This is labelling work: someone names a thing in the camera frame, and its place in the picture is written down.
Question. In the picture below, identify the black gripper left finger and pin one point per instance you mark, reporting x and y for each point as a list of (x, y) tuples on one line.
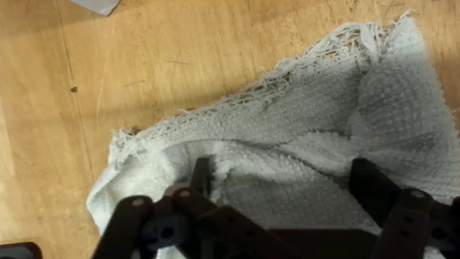
[(159, 225)]

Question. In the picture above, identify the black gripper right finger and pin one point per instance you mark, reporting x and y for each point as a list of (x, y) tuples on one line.
[(412, 220)]

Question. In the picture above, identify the white cloth towel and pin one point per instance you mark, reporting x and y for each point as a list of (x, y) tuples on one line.
[(311, 120)]

